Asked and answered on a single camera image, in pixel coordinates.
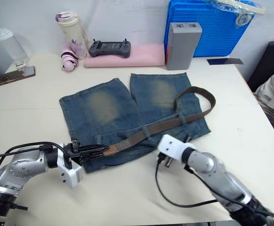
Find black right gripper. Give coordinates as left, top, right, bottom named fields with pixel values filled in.
left=156, top=152, right=174, bottom=169

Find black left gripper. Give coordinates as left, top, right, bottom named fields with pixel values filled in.
left=63, top=139, right=111, bottom=169

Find brown braided belt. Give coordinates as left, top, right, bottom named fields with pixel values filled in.
left=102, top=86, right=217, bottom=157

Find blue denim shorts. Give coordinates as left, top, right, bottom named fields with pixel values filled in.
left=58, top=73, right=211, bottom=174

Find pink folded umbrella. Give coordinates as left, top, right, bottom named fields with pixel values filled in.
left=61, top=43, right=79, bottom=73

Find gray handheld game controller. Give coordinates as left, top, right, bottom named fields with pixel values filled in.
left=87, top=38, right=132, bottom=58

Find pink folded cloth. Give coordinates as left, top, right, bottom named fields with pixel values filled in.
left=83, top=43, right=167, bottom=69

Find brown smartphone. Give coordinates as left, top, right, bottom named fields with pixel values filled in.
left=0, top=65, right=37, bottom=86

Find gray rectangular box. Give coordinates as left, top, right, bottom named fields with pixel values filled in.
left=165, top=22, right=203, bottom=71

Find dark blue flat card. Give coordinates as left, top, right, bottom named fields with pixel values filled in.
left=206, top=57, right=244, bottom=66

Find white bottle with purple lid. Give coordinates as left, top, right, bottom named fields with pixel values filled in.
left=55, top=10, right=91, bottom=61

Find clear plastic bottle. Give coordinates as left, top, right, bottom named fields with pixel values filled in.
left=0, top=26, right=30, bottom=69

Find blue plastic crate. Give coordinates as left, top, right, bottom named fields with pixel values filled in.
left=164, top=0, right=256, bottom=58

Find black chair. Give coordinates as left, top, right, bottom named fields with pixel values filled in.
left=247, top=41, right=274, bottom=93

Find clear plastic wrap with tape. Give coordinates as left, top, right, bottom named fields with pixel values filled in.
left=208, top=0, right=267, bottom=27

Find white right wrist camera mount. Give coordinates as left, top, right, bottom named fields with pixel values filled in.
left=157, top=134, right=197, bottom=163

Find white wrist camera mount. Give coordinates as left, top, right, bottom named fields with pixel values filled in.
left=157, top=134, right=197, bottom=163
left=56, top=150, right=84, bottom=189

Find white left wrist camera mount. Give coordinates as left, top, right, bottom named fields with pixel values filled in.
left=56, top=150, right=84, bottom=189

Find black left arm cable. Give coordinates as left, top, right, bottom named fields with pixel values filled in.
left=0, top=141, right=70, bottom=186

